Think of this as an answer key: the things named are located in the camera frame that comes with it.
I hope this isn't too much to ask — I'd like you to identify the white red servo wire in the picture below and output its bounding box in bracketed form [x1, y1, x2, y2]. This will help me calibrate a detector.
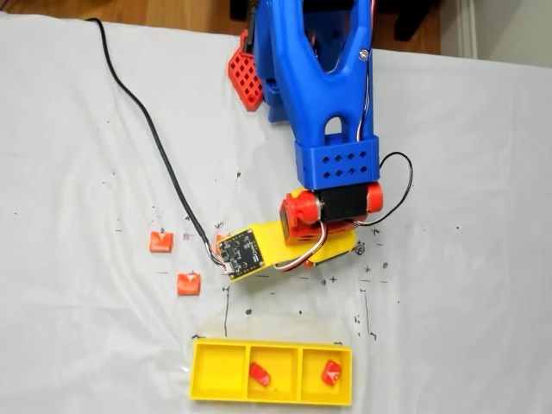
[352, 151, 414, 229]
[273, 220, 331, 273]
[357, 0, 377, 143]

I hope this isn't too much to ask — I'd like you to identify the black camera cable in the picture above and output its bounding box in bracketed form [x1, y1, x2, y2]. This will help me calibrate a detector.
[84, 16, 232, 277]

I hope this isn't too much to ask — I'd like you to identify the camera board on yellow bracket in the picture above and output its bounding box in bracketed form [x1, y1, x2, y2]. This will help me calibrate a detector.
[216, 220, 289, 285]

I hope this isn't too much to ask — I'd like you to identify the yellow three-compartment box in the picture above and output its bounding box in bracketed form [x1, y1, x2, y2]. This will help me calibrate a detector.
[188, 338, 354, 407]

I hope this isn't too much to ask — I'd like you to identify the red Starburst candy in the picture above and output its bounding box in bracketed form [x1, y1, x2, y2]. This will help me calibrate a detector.
[248, 361, 273, 386]
[320, 358, 344, 386]

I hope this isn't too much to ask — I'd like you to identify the white baseboard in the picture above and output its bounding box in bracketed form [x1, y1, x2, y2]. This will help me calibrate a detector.
[455, 0, 478, 60]

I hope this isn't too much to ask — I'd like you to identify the white marked table cloth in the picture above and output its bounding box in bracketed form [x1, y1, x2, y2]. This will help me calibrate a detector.
[0, 12, 552, 414]

